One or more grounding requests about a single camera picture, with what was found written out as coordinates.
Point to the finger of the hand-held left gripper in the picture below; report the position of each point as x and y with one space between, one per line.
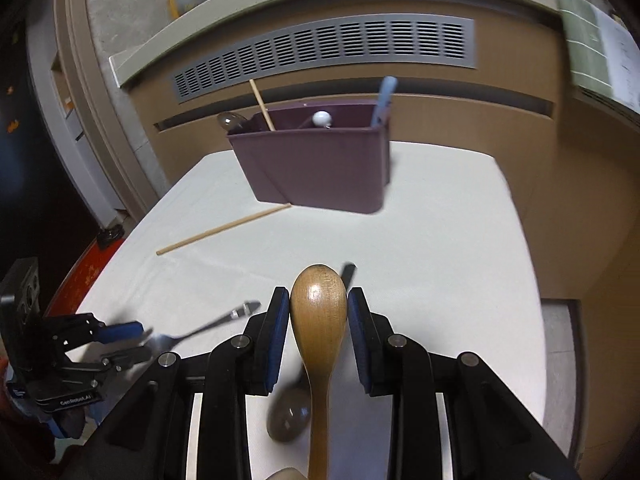
120 331
125 357

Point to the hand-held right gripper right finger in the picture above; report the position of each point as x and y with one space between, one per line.
357 340

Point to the blue plastic spoon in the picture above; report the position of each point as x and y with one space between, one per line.
382 102

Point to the white shelf cabinet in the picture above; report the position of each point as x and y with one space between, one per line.
65 125

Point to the green checked cloth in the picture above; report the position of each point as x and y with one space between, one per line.
590 45

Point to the purple plastic utensil holder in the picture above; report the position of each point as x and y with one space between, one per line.
320 170

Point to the white fringed tablecloth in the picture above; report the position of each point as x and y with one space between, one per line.
440 260

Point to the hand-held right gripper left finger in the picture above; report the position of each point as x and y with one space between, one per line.
280 340

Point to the grey vent grille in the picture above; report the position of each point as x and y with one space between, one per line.
325 50

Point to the wooden spoon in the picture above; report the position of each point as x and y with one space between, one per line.
320 310

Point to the wooden chopstick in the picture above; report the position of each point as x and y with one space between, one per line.
262 105
222 229

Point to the metal fork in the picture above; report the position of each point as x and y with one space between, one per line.
210 327

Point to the grey stone countertop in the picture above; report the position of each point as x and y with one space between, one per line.
300 10

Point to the white ball-ended metal utensil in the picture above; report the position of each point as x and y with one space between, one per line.
321 119

